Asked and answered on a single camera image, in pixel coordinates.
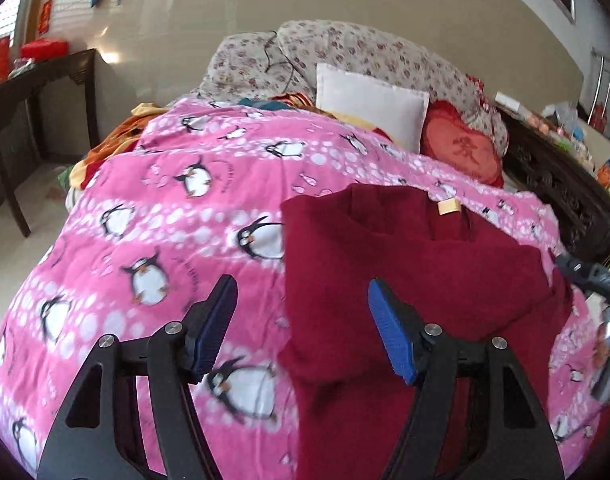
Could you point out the metal chair backrest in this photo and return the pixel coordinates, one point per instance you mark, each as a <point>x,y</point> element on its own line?
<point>597,101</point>

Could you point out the white pillow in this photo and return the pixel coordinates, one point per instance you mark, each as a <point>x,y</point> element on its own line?
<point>399,112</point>

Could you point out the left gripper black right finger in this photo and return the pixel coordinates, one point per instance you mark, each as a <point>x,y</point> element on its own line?
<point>475,413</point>

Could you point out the orange yellow patterned cloth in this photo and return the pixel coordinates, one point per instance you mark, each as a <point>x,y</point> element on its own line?
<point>122,139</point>

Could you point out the person's right hand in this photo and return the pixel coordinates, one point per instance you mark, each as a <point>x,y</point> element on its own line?
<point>601,349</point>

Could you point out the floral grey quilt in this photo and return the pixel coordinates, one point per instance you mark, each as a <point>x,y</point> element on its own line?
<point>260,65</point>

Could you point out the pink penguin blanket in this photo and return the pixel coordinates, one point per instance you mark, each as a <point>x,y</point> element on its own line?
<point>199,197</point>

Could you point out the red heart cushion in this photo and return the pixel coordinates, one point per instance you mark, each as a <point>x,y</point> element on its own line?
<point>446,138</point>

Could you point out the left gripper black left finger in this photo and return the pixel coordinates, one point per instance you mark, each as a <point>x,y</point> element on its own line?
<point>97,434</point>

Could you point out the red box on table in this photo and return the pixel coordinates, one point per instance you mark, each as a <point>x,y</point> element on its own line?
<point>41,50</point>

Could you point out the dark red fleece sweater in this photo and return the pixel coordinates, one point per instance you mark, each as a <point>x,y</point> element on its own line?
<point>457,270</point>

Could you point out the dark wooden side table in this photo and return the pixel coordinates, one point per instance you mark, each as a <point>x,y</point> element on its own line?
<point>79,67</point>

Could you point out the dark carved wooden headboard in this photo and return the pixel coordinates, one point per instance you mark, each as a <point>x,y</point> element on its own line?
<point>578,201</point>

